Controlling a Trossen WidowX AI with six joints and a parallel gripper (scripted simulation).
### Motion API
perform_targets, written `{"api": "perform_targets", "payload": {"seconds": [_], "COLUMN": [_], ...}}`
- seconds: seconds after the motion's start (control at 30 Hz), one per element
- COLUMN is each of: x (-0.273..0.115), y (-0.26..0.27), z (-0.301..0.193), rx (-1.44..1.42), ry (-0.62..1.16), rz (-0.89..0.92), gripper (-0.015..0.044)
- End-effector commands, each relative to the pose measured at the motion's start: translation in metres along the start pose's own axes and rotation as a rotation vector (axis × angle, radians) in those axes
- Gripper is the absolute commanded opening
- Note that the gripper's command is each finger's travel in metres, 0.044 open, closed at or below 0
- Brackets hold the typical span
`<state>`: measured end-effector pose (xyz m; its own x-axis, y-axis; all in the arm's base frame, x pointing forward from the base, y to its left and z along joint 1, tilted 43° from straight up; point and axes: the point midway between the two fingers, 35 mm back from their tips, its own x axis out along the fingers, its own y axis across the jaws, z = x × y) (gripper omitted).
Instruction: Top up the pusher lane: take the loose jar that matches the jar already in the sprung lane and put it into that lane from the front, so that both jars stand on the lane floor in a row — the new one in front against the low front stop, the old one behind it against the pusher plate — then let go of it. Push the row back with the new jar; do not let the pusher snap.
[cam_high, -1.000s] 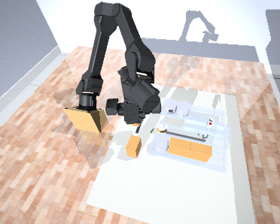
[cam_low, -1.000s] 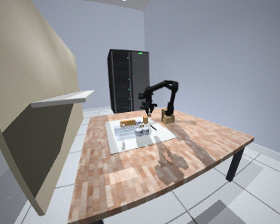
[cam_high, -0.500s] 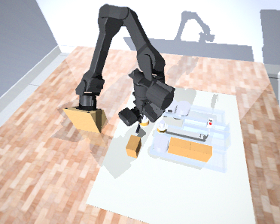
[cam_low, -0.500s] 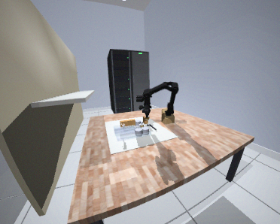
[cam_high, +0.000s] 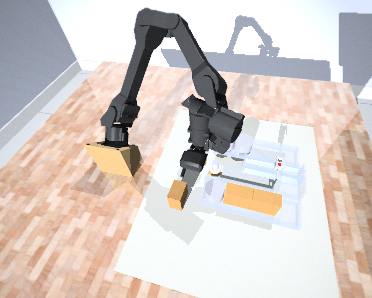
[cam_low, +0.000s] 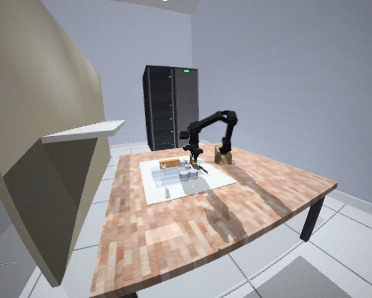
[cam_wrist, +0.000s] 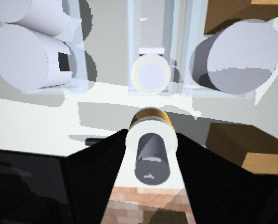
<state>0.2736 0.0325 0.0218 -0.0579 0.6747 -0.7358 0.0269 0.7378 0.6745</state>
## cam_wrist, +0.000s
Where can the black flat bar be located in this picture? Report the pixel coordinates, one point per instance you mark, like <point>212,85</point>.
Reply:
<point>91,141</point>

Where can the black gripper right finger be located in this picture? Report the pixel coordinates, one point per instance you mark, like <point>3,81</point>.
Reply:
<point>221,192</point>

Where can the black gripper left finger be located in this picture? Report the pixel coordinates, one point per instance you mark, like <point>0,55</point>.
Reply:
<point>81,183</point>

